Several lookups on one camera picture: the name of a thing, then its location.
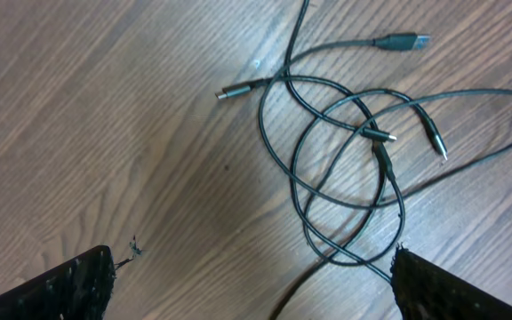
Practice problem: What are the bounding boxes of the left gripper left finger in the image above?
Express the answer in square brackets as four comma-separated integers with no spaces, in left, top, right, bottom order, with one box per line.
[0,235,144,320]

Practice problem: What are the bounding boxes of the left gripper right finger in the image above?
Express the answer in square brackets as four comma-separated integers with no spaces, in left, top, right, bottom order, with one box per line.
[390,246,512,320]

